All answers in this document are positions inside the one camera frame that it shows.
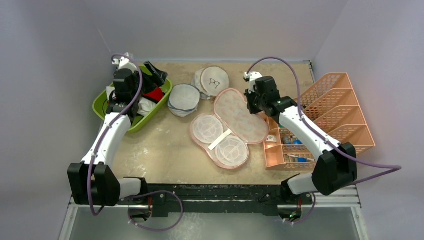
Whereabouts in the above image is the red bra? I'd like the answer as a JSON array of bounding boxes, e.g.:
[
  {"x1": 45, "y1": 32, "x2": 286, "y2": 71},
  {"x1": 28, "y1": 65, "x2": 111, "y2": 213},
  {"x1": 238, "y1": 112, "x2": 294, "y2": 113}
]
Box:
[{"x1": 142, "y1": 87, "x2": 165, "y2": 104}]

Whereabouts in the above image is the floral mesh laundry bag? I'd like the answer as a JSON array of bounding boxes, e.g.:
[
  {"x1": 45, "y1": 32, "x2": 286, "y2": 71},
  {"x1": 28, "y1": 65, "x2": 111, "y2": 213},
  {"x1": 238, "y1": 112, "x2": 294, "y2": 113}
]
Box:
[{"x1": 189, "y1": 88, "x2": 269, "y2": 170}]

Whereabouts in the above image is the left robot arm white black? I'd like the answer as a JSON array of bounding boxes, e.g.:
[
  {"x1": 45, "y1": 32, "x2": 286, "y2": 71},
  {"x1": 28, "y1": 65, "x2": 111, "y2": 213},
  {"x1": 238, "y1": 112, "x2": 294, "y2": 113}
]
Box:
[{"x1": 67, "y1": 58, "x2": 173, "y2": 207}]

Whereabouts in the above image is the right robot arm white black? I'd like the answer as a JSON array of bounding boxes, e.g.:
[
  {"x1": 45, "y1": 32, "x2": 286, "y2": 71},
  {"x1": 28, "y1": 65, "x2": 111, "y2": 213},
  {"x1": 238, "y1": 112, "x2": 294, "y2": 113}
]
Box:
[{"x1": 243, "y1": 72, "x2": 358, "y2": 204}]

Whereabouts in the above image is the white round mesh laundry bag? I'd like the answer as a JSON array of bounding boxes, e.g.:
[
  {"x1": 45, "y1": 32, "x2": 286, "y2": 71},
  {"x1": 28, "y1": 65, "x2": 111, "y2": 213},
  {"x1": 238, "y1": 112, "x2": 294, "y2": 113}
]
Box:
[{"x1": 167, "y1": 84, "x2": 200, "y2": 118}]

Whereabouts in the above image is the beige glasses print laundry bag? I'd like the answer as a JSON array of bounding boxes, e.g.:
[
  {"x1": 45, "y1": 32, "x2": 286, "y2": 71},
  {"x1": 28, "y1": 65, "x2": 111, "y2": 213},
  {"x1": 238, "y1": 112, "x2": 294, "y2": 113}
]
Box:
[{"x1": 191, "y1": 66, "x2": 230, "y2": 100}]

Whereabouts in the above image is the white cloth in bin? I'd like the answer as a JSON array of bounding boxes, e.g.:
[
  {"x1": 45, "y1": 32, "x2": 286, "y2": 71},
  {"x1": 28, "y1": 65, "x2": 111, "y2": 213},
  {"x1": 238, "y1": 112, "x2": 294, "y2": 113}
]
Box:
[{"x1": 106, "y1": 86, "x2": 157, "y2": 117}]

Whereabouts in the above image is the small white box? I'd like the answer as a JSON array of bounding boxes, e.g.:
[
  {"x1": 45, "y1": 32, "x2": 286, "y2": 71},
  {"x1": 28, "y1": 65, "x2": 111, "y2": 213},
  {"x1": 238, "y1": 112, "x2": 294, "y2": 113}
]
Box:
[{"x1": 265, "y1": 134, "x2": 278, "y2": 143}]

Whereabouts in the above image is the blue can in organizer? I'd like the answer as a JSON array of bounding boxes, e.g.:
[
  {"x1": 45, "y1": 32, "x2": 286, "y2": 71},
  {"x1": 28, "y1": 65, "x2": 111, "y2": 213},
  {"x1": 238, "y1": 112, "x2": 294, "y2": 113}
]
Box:
[{"x1": 281, "y1": 135, "x2": 303, "y2": 145}]

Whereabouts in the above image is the green plastic bin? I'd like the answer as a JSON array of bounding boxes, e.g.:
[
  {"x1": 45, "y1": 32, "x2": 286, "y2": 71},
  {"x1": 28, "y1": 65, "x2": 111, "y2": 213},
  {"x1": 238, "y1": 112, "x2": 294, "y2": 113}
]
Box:
[{"x1": 92, "y1": 65, "x2": 173, "y2": 134}]

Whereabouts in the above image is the orange plastic file organizer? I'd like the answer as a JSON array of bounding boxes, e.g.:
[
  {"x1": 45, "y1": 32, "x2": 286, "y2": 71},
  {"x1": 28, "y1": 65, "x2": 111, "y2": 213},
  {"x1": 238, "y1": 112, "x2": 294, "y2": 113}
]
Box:
[{"x1": 261, "y1": 73, "x2": 375, "y2": 172}]

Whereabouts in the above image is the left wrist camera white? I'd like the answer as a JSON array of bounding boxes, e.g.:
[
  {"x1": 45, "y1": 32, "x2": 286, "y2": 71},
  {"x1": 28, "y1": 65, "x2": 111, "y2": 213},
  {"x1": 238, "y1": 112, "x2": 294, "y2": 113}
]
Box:
[{"x1": 112, "y1": 55, "x2": 138, "y2": 73}]

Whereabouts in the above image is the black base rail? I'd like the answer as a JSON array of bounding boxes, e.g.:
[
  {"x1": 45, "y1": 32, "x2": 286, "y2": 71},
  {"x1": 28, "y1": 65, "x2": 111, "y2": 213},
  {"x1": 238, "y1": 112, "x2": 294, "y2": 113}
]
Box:
[{"x1": 119, "y1": 183, "x2": 313, "y2": 218}]

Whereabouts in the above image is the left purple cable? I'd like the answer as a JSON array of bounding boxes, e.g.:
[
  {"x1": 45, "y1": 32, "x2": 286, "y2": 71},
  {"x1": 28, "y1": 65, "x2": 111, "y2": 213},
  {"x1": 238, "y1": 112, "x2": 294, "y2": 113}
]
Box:
[{"x1": 86, "y1": 53, "x2": 144, "y2": 217}]

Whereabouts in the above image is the purple cable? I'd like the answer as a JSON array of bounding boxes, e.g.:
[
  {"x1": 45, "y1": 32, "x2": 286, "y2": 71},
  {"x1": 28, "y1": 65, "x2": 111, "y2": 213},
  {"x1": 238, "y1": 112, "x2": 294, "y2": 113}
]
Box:
[
  {"x1": 245, "y1": 56, "x2": 402, "y2": 186},
  {"x1": 86, "y1": 53, "x2": 144, "y2": 217}
]

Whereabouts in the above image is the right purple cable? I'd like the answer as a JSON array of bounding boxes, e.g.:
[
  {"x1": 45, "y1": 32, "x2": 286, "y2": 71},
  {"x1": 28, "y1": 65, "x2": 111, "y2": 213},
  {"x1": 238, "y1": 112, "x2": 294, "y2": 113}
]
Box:
[{"x1": 245, "y1": 56, "x2": 402, "y2": 186}]

